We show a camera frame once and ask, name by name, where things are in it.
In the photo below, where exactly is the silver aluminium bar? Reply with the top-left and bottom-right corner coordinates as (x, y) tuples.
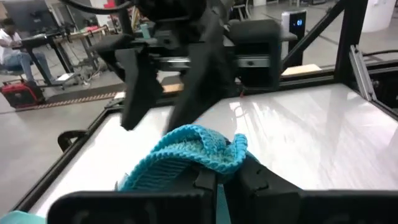
(348, 44), (377, 103)

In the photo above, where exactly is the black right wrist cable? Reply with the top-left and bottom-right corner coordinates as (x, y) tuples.
(58, 0), (136, 16)

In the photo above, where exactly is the white building column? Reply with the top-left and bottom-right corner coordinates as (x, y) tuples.
(361, 0), (398, 34)

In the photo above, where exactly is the small black clamp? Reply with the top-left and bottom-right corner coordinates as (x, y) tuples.
(57, 129), (90, 153)

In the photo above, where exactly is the person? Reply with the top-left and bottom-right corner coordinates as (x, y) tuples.
(0, 17), (56, 84)

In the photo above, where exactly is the teal towel with white label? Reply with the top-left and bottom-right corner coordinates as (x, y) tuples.
(114, 124), (259, 224)

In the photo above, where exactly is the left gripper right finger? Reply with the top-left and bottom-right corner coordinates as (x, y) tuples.
(223, 152), (303, 224)

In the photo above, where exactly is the white device with blue display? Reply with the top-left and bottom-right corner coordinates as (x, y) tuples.
(281, 9), (308, 62)

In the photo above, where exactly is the translucent teal plastic bin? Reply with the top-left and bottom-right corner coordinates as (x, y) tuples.
(0, 210), (47, 224)

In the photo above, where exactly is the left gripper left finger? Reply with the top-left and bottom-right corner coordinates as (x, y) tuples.
(177, 167), (218, 224)

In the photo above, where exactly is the red bag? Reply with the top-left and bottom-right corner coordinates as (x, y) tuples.
(0, 79), (47, 109)

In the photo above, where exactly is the black desk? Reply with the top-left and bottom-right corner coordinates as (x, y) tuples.
(12, 30), (77, 87)

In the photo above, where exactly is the black floor cable ramp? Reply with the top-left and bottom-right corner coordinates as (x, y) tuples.
(35, 82), (126, 110)

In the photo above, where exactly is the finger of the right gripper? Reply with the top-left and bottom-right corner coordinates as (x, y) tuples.
(114, 48), (165, 131)
(164, 9), (234, 135)

